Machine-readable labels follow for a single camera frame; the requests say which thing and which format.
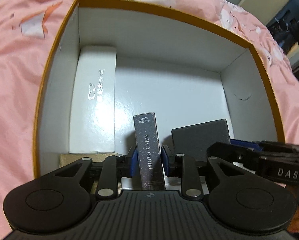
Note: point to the pink patterned bed duvet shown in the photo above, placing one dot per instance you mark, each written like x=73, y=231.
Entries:
x=27, y=32

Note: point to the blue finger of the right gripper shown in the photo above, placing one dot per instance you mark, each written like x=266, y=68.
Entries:
x=247, y=144

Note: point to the long white gift box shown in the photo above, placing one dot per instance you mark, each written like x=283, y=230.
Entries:
x=92, y=128

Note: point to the small gold box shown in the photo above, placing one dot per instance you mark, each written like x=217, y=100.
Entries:
x=66, y=159

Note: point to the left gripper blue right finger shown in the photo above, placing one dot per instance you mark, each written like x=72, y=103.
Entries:
x=167, y=158

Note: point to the orange cardboard storage box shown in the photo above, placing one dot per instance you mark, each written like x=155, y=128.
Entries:
x=184, y=69

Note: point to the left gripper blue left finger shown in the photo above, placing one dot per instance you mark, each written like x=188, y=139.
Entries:
x=132, y=162

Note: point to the dark photo card box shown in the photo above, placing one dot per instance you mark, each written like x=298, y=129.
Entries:
x=149, y=156

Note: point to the dark grey square box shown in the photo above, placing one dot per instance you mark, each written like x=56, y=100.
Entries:
x=194, y=140

